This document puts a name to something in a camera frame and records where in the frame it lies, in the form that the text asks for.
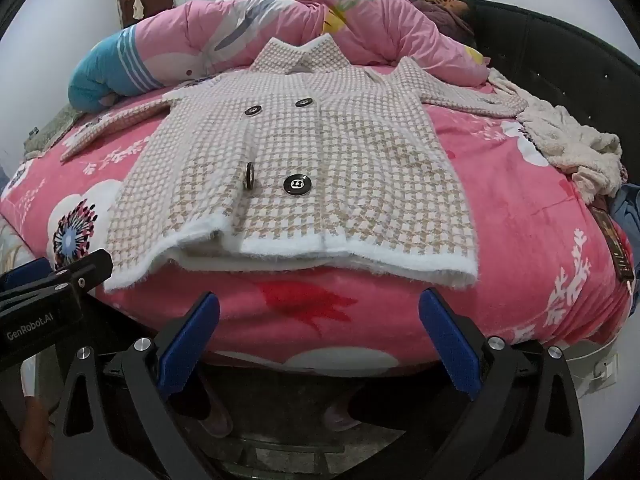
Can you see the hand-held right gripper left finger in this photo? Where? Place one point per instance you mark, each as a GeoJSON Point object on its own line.
{"type": "Point", "coordinates": [190, 340]}

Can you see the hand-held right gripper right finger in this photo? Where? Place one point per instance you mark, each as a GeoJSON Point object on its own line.
{"type": "Point", "coordinates": [447, 340]}

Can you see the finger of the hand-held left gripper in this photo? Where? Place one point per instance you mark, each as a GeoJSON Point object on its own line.
{"type": "Point", "coordinates": [87, 270]}
{"type": "Point", "coordinates": [25, 272]}

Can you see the beige white checkered blanket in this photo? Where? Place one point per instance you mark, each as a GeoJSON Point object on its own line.
{"type": "Point", "coordinates": [370, 160]}

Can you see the pink slipper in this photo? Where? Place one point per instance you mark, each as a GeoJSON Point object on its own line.
{"type": "Point", "coordinates": [216, 410]}

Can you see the pink floral bed sheet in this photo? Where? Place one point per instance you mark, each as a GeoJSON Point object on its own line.
{"type": "Point", "coordinates": [500, 220]}

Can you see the green patterned cushion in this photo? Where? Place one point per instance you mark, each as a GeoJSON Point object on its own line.
{"type": "Point", "coordinates": [50, 130]}

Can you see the brown patterned belt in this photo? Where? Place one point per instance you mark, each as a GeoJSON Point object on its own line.
{"type": "Point", "coordinates": [617, 250]}

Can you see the blue cloth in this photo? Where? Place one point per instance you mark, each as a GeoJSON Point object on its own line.
{"type": "Point", "coordinates": [631, 210]}

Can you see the cream fuzzy cloth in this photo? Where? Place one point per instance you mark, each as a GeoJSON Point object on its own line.
{"type": "Point", "coordinates": [565, 140]}

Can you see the small hanging cream cloth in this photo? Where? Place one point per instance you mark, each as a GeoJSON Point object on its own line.
{"type": "Point", "coordinates": [138, 6]}

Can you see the black padded headboard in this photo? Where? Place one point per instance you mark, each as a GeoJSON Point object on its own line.
{"type": "Point", "coordinates": [550, 60]}

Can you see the pink printed quilt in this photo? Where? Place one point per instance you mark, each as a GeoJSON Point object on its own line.
{"type": "Point", "coordinates": [400, 25]}

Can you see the white wall socket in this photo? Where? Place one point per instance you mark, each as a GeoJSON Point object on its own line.
{"type": "Point", "coordinates": [604, 365]}

